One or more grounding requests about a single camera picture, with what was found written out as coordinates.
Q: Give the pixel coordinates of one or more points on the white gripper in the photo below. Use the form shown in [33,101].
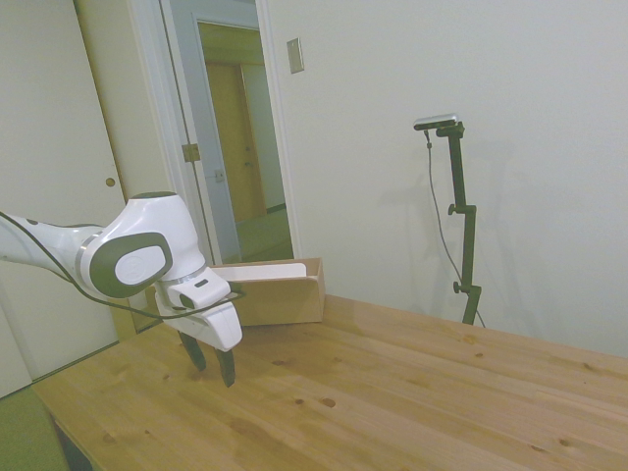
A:
[216,326]

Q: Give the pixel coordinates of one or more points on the brown cardboard box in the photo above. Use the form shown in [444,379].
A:
[282,294]

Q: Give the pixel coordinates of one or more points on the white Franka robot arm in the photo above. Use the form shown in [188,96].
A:
[147,230]

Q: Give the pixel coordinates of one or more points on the green chair cushion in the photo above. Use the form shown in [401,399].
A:
[27,432]

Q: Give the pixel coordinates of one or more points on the brass door hinge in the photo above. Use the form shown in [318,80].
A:
[190,152]

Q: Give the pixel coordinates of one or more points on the wooden hallway door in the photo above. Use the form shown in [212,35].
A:
[230,142]

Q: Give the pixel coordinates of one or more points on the white open door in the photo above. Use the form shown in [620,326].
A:
[189,122]

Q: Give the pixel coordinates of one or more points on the white closet door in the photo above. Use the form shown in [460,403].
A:
[54,172]

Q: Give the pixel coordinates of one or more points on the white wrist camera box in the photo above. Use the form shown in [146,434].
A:
[200,289]

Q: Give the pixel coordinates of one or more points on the black camera stand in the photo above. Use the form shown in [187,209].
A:
[463,221]

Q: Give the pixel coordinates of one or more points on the metal wall switch plate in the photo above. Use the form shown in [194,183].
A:
[295,55]

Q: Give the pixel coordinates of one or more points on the grey exterior camera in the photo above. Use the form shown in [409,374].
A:
[436,121]

